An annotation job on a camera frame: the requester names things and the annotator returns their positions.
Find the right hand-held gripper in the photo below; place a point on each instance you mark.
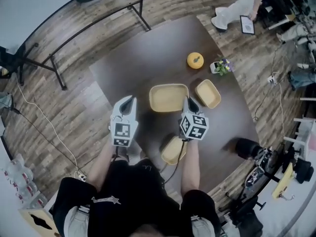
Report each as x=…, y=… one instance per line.
x=195, y=127

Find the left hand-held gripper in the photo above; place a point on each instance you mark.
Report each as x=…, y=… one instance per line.
x=122, y=132

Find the yellow tray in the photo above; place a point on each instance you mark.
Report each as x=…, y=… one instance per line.
x=168, y=97
x=207, y=92
x=171, y=150

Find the person's left forearm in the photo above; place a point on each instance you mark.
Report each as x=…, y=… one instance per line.
x=102, y=164

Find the person's right forearm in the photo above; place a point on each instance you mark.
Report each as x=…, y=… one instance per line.
x=190, y=167

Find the orange pumpkin ornament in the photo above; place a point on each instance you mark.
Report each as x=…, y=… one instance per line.
x=195, y=60

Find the potted purple flower plant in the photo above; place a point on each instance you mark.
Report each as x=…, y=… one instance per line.
x=221, y=67

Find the large dark water jug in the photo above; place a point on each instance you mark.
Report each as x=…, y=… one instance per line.
x=247, y=148

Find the white power strip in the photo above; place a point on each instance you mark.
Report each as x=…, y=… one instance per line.
x=81, y=176
x=271, y=79

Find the person's black t-shirt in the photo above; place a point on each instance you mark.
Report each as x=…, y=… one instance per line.
x=138, y=196

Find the white black robotic device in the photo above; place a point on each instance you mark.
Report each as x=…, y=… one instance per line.
x=265, y=155
x=253, y=178

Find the small light wooden desk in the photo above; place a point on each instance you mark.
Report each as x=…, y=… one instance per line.
x=284, y=181

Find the white table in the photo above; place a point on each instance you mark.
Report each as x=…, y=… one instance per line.
x=309, y=137

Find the black office chair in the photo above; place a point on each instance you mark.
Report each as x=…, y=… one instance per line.
x=5, y=60
x=247, y=218
x=303, y=169

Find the pack of water bottles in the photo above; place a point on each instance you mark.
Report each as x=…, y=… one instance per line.
x=22, y=181

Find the light wooden box with cutout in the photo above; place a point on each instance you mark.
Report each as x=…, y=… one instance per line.
x=39, y=221

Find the white tablet with black frame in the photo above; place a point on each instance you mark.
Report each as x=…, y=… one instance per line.
x=247, y=25

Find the white desk with black frame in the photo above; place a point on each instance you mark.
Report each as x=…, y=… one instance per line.
x=29, y=9

